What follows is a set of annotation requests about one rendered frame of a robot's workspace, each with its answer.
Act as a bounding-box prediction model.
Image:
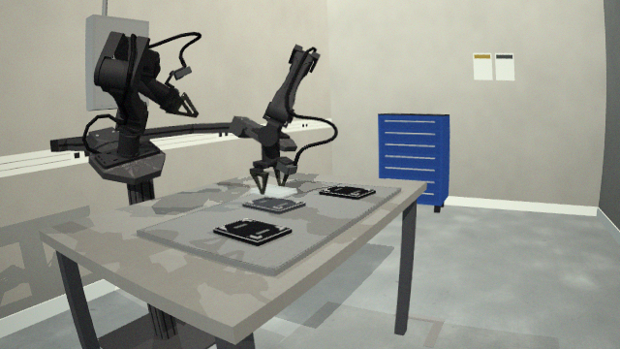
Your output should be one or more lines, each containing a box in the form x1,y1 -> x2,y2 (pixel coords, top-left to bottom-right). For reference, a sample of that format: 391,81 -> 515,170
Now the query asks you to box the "white well plate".
250,184 -> 297,199

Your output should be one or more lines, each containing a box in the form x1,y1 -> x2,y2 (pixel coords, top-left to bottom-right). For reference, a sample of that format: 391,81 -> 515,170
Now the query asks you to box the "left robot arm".
251,45 -> 321,175

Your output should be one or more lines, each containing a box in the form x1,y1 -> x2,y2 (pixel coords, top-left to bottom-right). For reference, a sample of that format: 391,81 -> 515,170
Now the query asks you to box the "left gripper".
250,143 -> 294,195

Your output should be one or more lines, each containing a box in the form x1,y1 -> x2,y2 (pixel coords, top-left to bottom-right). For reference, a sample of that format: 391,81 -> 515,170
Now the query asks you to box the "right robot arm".
94,31 -> 161,169

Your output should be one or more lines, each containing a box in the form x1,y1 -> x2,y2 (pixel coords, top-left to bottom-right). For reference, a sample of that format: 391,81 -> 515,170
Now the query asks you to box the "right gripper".
147,67 -> 199,118

